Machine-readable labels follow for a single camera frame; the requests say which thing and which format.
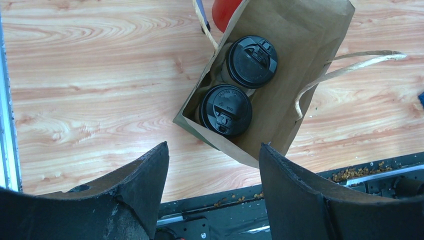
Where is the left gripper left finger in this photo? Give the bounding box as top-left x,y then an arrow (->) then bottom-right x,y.
0,142 -> 170,240

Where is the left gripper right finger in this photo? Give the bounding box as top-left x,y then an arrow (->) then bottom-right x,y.
258,144 -> 424,240

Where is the black plastic cup lid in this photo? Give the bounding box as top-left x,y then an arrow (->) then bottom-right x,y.
225,35 -> 278,89

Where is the green paper bag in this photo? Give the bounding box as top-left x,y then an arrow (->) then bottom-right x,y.
173,0 -> 406,168

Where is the red straw holder cup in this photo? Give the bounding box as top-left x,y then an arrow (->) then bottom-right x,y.
211,0 -> 242,33

